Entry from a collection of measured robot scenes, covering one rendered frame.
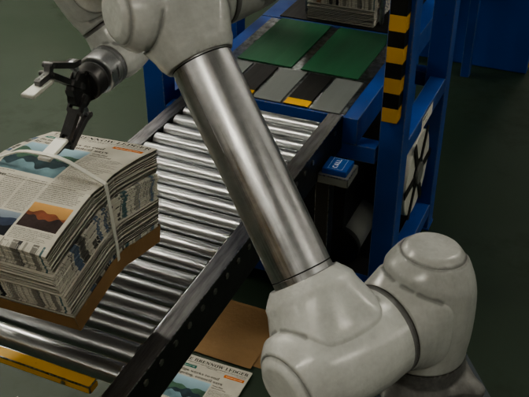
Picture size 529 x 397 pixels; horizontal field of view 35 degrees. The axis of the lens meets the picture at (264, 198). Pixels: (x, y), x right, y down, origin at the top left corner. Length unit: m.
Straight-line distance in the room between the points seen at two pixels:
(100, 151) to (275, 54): 1.42
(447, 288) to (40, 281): 0.77
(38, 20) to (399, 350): 4.78
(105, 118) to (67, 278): 2.86
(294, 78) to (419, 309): 1.75
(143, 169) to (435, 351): 0.78
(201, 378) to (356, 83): 1.14
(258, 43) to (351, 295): 2.08
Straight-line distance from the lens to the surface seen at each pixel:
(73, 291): 1.69
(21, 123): 4.54
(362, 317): 1.27
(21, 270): 1.68
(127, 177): 1.79
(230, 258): 2.10
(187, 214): 2.28
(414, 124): 2.93
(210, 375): 2.92
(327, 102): 2.81
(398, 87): 2.60
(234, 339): 3.04
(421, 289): 1.33
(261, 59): 3.12
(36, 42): 5.50
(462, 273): 1.36
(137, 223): 1.84
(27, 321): 2.01
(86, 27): 1.90
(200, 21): 1.30
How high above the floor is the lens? 2.08
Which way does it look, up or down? 34 degrees down
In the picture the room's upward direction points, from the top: straight up
